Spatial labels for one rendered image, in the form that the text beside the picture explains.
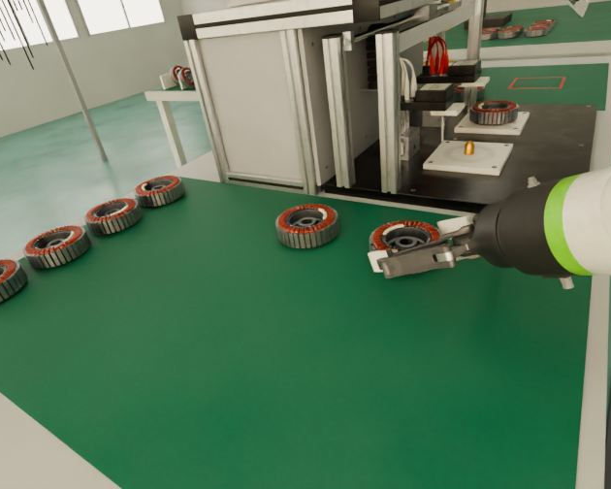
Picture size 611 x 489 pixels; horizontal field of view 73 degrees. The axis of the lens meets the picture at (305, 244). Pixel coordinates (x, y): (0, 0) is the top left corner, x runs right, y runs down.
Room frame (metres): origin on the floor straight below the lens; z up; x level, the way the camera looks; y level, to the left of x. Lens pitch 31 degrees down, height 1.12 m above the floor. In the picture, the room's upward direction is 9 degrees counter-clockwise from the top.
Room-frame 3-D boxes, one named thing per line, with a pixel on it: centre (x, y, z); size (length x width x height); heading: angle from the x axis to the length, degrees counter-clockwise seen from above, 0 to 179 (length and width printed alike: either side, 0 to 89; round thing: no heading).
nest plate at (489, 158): (0.82, -0.38, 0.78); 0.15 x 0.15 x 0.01; 53
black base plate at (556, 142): (0.93, -0.44, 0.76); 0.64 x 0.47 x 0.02; 143
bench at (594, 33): (2.95, -1.71, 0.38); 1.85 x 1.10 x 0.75; 143
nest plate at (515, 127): (1.02, -0.52, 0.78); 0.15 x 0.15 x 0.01; 53
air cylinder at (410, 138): (0.91, -0.26, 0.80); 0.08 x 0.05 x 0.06; 143
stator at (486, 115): (1.02, -0.52, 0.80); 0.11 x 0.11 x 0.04
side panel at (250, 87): (0.90, 0.07, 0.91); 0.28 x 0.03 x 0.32; 53
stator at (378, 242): (0.53, -0.15, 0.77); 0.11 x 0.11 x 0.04
